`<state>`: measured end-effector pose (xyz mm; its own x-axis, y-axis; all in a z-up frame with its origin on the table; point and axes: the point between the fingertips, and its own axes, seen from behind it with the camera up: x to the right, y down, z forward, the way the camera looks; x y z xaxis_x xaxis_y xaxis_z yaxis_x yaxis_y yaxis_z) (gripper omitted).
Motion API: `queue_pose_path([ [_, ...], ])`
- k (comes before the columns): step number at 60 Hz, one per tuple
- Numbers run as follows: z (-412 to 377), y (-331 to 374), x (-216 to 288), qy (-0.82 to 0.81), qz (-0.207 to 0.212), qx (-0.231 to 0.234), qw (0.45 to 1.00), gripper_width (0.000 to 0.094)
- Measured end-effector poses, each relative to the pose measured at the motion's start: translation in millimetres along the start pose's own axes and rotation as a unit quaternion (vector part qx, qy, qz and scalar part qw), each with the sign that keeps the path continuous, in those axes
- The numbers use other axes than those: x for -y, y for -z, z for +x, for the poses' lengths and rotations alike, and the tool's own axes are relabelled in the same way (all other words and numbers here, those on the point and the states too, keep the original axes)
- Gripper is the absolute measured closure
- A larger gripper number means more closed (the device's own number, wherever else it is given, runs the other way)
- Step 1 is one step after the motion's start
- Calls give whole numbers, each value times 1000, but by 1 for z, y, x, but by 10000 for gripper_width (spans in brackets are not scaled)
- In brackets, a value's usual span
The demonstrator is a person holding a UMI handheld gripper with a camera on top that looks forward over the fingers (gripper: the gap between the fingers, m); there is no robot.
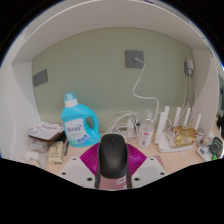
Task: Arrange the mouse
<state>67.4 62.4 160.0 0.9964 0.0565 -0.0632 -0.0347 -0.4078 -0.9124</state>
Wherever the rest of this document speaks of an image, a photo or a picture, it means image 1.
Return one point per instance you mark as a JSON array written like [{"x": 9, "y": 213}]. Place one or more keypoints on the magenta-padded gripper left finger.
[{"x": 78, "y": 168}]

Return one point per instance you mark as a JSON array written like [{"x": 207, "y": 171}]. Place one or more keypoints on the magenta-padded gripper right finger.
[{"x": 145, "y": 168}]

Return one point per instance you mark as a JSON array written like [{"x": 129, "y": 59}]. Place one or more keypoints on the black computer mouse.
[{"x": 113, "y": 156}]

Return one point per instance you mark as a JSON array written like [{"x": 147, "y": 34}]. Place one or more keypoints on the black pen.
[{"x": 66, "y": 148}]

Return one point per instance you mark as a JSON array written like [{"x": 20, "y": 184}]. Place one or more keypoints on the cream cardboard box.
[{"x": 55, "y": 152}]

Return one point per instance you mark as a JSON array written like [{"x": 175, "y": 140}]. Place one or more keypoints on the white router with antennas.
[{"x": 163, "y": 141}]

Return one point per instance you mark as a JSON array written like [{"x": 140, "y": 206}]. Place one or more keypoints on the small clear red-labelled bottle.
[{"x": 145, "y": 135}]

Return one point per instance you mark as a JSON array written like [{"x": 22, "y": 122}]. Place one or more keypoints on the white power strip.
[{"x": 128, "y": 132}]

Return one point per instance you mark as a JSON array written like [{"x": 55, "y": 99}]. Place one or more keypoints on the blue detergent bottle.
[{"x": 78, "y": 128}]

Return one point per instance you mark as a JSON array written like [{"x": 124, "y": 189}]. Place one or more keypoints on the silver foil packet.
[{"x": 38, "y": 146}]

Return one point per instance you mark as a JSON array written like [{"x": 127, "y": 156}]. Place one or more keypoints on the gold snack bag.
[{"x": 183, "y": 136}]

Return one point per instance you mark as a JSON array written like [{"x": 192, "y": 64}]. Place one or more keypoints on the white remote control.
[{"x": 203, "y": 152}]

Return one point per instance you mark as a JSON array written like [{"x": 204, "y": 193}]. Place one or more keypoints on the small metal cup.
[{"x": 200, "y": 137}]

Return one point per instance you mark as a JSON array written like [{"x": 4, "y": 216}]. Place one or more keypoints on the black zip pouch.
[{"x": 217, "y": 146}]

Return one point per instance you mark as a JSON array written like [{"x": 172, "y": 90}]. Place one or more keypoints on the black bag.
[{"x": 221, "y": 125}]

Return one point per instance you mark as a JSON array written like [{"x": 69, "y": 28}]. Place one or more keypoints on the white shelf unit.
[{"x": 110, "y": 16}]

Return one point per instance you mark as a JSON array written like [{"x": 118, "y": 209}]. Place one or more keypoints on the grey blank wall plate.
[{"x": 40, "y": 78}]

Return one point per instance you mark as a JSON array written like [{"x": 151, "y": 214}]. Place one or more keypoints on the grey wall socket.
[{"x": 133, "y": 58}]

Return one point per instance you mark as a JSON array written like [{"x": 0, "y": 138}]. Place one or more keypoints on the white wall adapter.
[{"x": 189, "y": 66}]

